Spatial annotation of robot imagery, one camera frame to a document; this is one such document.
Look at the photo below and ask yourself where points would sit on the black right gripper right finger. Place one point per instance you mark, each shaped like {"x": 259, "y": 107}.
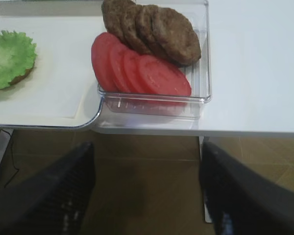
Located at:
{"x": 240, "y": 201}

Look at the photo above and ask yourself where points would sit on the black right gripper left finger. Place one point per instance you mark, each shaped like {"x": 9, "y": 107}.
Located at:
{"x": 54, "y": 201}

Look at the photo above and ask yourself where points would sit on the green lettuce leaf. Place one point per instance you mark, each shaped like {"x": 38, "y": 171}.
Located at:
{"x": 17, "y": 53}

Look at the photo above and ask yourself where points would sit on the metal baking tray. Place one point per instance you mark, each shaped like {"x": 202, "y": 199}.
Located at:
{"x": 88, "y": 117}

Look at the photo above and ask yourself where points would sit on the clear patty and tomato container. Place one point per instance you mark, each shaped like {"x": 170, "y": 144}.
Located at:
{"x": 198, "y": 74}

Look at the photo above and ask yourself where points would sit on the bottom bun half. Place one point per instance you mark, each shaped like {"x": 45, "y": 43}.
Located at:
{"x": 17, "y": 79}

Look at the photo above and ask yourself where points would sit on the red tomato slice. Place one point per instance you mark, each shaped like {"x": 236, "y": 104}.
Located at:
{"x": 130, "y": 58}
{"x": 161, "y": 77}
{"x": 100, "y": 60}
{"x": 116, "y": 63}

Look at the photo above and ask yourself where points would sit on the red tomato slice front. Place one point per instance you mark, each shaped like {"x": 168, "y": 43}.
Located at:
{"x": 161, "y": 77}

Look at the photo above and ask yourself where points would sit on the red tomato slice far left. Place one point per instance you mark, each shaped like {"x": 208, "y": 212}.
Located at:
{"x": 100, "y": 60}

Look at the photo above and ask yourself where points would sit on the brown meat patty front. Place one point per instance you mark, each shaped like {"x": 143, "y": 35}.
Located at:
{"x": 175, "y": 34}

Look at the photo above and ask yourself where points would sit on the brown meat patty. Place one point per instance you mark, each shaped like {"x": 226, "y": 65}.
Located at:
{"x": 175, "y": 34}
{"x": 128, "y": 24}
{"x": 112, "y": 12}
{"x": 145, "y": 31}

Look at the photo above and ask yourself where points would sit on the brown meat patty far left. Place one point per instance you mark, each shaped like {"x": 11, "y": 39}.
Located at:
{"x": 112, "y": 12}

